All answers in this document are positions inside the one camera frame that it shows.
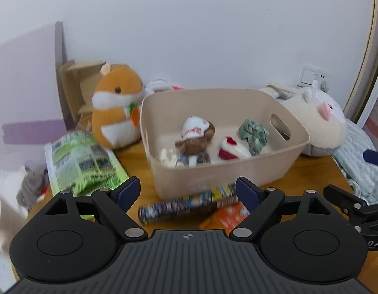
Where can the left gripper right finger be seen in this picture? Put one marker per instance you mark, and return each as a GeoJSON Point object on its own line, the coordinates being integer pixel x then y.
{"type": "Point", "coordinates": [247, 193]}

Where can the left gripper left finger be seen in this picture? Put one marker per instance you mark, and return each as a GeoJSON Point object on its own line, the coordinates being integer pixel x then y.
{"type": "Point", "coordinates": [127, 193]}

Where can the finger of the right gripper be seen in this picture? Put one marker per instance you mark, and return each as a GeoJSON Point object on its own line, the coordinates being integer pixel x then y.
{"type": "Point", "coordinates": [371, 157]}
{"type": "Point", "coordinates": [347, 203]}

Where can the orange snack packet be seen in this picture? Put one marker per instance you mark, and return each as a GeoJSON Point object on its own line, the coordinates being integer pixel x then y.
{"type": "Point", "coordinates": [226, 218]}

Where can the red white small plush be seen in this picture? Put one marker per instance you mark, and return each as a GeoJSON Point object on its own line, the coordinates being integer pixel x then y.
{"type": "Point", "coordinates": [231, 149]}

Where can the dark long snack box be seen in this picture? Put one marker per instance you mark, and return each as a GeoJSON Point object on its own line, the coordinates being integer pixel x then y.
{"type": "Point", "coordinates": [205, 202]}

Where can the green knitted scrunchie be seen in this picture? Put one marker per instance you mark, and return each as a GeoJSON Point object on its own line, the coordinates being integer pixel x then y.
{"type": "Point", "coordinates": [255, 135]}

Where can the brown monkey plush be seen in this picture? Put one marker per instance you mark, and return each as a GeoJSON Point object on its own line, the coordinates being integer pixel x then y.
{"type": "Point", "coordinates": [197, 134]}

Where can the light green striped blanket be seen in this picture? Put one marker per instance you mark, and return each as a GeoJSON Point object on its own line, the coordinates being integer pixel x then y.
{"type": "Point", "coordinates": [361, 176]}

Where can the small cream plush in bin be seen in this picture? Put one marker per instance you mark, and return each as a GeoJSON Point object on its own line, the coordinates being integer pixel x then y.
{"type": "Point", "coordinates": [168, 158]}

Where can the green snack bag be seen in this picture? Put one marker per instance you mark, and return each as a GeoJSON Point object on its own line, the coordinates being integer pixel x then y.
{"type": "Point", "coordinates": [78, 164]}

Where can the large cream sheep plush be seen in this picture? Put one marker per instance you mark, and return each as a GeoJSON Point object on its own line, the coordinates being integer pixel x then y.
{"type": "Point", "coordinates": [319, 114]}

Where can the beige plastic storage bin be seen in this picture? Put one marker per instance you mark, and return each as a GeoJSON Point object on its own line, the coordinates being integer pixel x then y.
{"type": "Point", "coordinates": [162, 119]}

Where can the grey fluffy plush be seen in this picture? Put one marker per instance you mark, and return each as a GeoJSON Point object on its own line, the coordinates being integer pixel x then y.
{"type": "Point", "coordinates": [32, 187]}

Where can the orange hamster plush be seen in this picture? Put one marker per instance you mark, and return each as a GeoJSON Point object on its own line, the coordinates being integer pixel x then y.
{"type": "Point", "coordinates": [116, 105]}

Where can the white red plush behind bin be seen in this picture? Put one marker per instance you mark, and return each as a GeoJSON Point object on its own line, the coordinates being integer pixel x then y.
{"type": "Point", "coordinates": [159, 85]}

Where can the lilac board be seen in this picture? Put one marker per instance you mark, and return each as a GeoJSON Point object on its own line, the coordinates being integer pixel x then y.
{"type": "Point", "coordinates": [33, 110]}

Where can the white wall socket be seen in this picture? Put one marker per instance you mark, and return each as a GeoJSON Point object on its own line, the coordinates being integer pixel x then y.
{"type": "Point", "coordinates": [312, 76]}

